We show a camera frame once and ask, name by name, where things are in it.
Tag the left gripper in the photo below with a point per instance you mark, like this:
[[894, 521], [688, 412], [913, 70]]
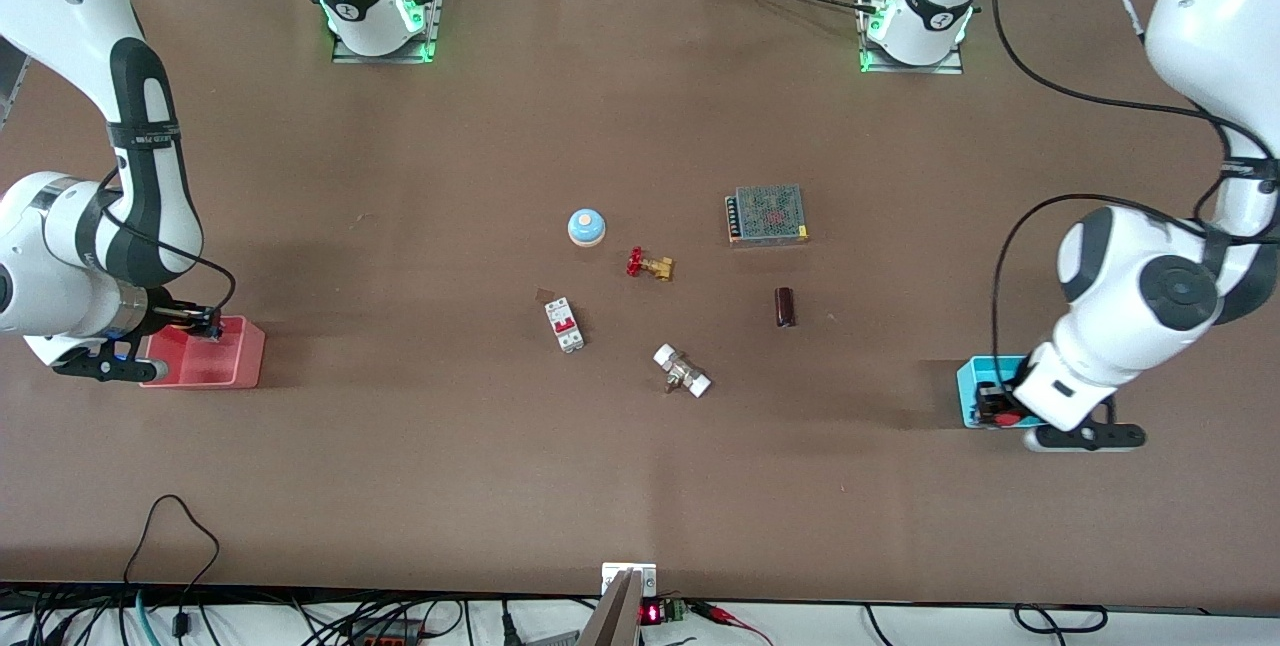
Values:
[[993, 400]]

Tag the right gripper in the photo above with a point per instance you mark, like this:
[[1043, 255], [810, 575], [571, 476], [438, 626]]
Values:
[[178, 314]]

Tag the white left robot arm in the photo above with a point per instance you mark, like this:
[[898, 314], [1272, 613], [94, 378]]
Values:
[[1200, 26]]

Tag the cyan plastic box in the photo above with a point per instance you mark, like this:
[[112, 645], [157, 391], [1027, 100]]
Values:
[[968, 391]]

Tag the pink plastic box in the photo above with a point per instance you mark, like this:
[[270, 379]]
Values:
[[215, 361]]

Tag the dark brown cylinder capacitor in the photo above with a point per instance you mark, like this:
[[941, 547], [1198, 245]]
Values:
[[785, 307]]

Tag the metal mesh power supply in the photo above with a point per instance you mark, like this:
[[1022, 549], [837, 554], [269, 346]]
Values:
[[767, 214]]

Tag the metal valve with white ends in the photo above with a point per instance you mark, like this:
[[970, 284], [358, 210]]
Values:
[[682, 371]]

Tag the red clip lead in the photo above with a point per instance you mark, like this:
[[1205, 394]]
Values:
[[730, 616]]

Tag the white circuit breaker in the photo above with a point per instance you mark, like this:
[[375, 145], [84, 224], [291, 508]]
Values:
[[564, 324]]

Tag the blue dome button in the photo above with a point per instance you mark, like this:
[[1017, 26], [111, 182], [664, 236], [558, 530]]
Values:
[[586, 226]]

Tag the red digit display module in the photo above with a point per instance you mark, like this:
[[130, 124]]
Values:
[[652, 613]]

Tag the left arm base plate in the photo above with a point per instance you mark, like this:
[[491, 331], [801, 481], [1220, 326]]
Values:
[[955, 64]]

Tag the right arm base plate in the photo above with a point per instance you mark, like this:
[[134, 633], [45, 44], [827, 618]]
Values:
[[436, 6]]

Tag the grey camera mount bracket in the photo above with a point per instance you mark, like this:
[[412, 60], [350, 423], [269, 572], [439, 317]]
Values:
[[622, 606]]

